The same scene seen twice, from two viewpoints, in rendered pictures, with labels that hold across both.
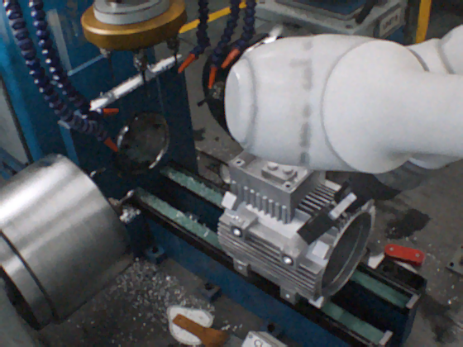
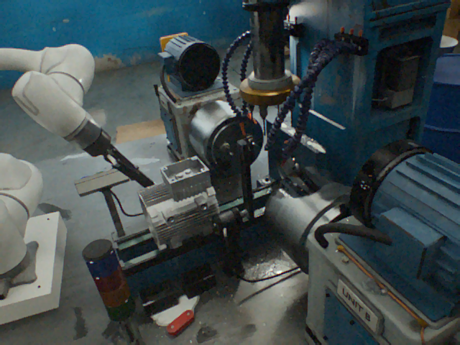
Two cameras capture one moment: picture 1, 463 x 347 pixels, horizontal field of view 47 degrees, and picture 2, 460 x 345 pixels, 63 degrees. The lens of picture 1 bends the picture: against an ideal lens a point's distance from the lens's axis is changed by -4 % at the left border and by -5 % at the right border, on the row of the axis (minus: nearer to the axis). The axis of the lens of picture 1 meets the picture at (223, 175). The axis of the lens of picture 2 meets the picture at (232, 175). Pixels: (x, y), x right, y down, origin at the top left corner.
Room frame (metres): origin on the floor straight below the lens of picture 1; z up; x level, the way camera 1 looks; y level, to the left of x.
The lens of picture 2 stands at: (1.15, -0.91, 1.71)
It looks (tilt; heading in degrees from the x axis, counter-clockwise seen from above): 33 degrees down; 112
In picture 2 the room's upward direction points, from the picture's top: 7 degrees counter-clockwise
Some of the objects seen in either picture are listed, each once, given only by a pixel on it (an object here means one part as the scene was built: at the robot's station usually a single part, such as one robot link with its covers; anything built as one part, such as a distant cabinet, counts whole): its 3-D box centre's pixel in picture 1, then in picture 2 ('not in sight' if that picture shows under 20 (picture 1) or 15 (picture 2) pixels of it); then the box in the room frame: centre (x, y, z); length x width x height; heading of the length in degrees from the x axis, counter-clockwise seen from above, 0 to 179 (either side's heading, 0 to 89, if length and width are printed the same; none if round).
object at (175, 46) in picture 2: not in sight; (184, 88); (0.40, 0.53, 1.16); 0.33 x 0.26 x 0.42; 134
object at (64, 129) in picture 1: (127, 149); (302, 173); (0.97, 0.20, 0.97); 0.30 x 0.11 x 0.34; 134
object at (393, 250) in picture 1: (403, 254); (180, 322); (0.72, -0.36, 0.81); 0.09 x 0.03 x 0.02; 62
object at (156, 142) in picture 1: (143, 144); (287, 168); (0.93, 0.16, 1.01); 0.15 x 0.02 x 0.15; 134
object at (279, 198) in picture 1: (278, 178); (185, 179); (0.67, -0.09, 1.11); 0.12 x 0.11 x 0.07; 45
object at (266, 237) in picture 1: (297, 228); (179, 208); (0.64, -0.12, 1.01); 0.20 x 0.19 x 0.19; 45
